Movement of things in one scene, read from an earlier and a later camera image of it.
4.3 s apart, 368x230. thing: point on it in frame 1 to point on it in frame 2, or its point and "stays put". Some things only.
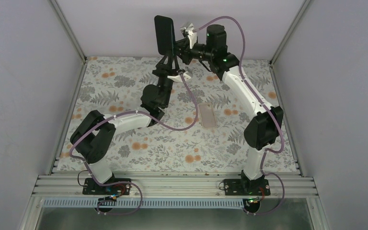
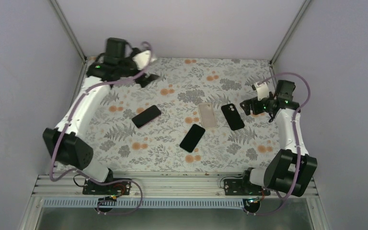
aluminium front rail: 175,186 stays put
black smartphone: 165,34 to 191,138
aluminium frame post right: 289,32 stays put
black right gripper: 184,45 to 247,109
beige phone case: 207,115 stays put
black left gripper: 166,69 to 146,81
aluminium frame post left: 73,38 stays put
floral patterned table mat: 114,86 stays put
